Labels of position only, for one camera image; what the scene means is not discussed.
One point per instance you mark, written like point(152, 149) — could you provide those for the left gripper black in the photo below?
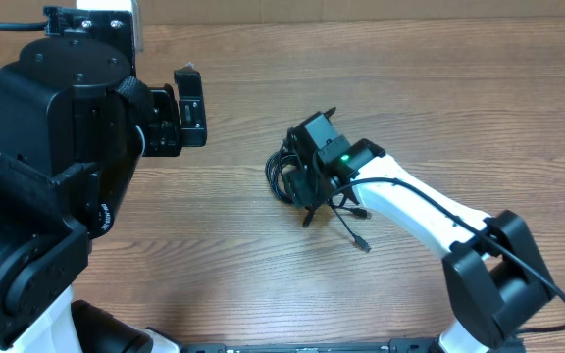
point(167, 137)

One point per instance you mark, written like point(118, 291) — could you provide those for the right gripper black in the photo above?
point(301, 190)

